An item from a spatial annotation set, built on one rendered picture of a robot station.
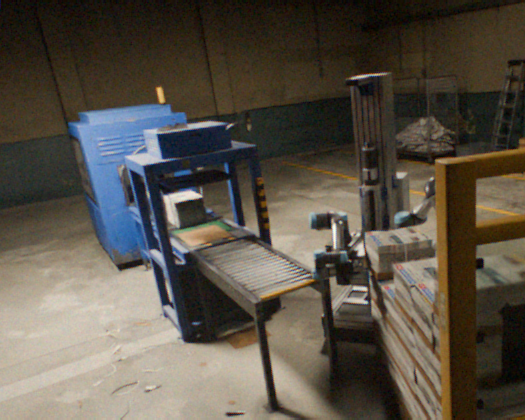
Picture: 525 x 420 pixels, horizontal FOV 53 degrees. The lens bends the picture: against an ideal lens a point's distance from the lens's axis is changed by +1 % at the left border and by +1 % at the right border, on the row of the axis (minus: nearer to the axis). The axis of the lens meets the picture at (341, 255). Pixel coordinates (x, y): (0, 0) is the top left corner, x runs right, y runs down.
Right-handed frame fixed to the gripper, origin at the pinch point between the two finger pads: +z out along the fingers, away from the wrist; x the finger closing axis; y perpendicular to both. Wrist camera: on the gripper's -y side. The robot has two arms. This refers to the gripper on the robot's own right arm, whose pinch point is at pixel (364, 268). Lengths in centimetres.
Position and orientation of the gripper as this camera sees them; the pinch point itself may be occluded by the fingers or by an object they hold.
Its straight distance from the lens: 337.6
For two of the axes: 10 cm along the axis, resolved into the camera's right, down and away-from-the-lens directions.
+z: 9.7, -1.7, 1.8
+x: -2.3, -3.3, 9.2
